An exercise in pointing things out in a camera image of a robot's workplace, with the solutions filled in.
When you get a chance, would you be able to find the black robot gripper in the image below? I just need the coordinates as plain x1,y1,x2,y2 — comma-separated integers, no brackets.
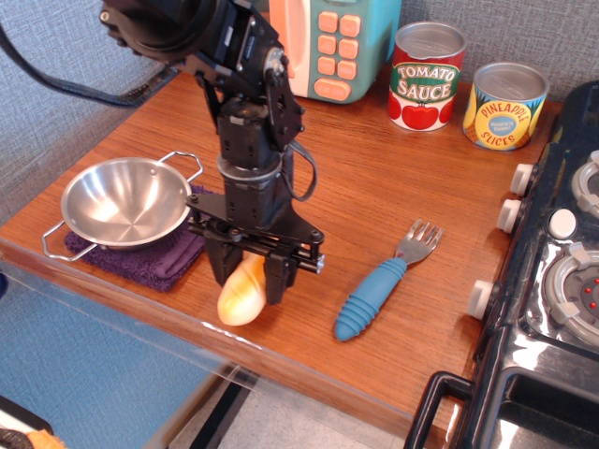
186,158,324,305

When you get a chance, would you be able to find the toy bread loaf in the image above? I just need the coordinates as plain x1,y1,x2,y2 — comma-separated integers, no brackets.
217,253,267,326

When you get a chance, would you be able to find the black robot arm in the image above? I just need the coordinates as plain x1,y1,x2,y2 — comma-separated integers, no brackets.
101,1,324,305

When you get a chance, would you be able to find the silver metal pot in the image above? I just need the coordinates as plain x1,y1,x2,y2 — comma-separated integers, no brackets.
42,151,204,262

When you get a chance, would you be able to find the purple folded cloth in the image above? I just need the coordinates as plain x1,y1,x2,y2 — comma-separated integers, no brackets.
63,184,221,295

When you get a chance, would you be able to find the toy microwave teal and pink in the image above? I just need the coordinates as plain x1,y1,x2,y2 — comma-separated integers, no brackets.
255,0,402,104

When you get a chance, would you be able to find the tomato sauce can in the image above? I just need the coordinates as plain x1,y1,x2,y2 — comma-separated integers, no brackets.
387,22,467,132

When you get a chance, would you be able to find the pineapple slices can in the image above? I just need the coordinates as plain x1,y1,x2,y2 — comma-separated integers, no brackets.
462,62,549,152

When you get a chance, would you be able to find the black toy stove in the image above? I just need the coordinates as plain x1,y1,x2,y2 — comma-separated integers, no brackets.
405,81,598,448

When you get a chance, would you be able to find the blue handled fork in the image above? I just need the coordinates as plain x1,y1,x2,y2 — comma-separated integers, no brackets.
334,219,444,341

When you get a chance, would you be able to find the black cable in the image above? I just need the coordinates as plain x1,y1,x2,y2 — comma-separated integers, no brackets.
0,22,179,109

